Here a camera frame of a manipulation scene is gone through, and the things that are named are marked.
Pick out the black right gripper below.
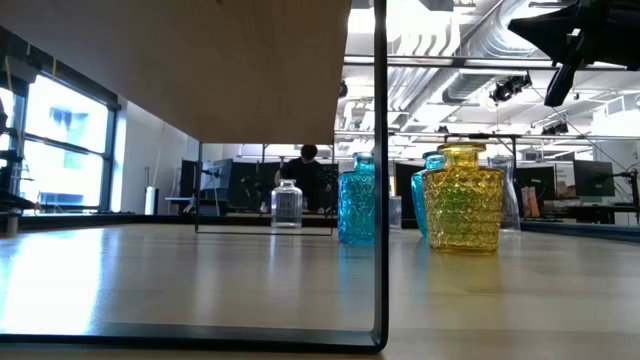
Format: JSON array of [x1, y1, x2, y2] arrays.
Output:
[[508, 0, 640, 108]]

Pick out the wide yellow glass vase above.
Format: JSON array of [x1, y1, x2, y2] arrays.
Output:
[[422, 142, 505, 255]]

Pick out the blue urn-shaped glass vase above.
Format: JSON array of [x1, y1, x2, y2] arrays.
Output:
[[410, 150, 447, 239]]

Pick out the small clear glass vase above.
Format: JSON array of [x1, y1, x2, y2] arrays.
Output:
[[389, 195, 403, 231]]

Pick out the blue glass bottle vase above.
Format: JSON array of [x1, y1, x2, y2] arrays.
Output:
[[338, 151, 392, 246]]

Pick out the black ceiling spotlight cluster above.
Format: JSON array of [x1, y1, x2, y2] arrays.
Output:
[[488, 73, 533, 105]]

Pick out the black computer monitor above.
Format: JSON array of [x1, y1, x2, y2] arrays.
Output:
[[573, 159, 617, 198]]

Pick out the linear ceiling light bar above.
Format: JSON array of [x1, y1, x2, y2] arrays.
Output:
[[343, 53, 640, 72]]

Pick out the orange cardboard box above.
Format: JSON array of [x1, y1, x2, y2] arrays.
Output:
[[521, 185, 542, 219]]

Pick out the tall clear glass carafe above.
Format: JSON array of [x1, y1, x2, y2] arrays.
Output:
[[487, 154, 522, 233]]

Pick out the black overhead beam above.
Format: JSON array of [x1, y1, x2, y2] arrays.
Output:
[[333, 129, 640, 143]]

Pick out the person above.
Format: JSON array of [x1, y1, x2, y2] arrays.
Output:
[[273, 144, 334, 214]]

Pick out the clear ribbed glass jar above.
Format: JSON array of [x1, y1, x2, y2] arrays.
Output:
[[270, 178, 304, 230]]

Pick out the grey angled monitor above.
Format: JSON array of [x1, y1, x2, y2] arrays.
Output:
[[199, 158, 235, 194]]

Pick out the large window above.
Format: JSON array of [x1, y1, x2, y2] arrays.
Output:
[[0, 69, 120, 214]]

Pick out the silver ceiling air duct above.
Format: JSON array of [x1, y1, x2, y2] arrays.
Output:
[[442, 0, 556, 105]]

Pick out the black metal bracket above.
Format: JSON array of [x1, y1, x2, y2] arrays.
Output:
[[0, 148, 50, 237]]

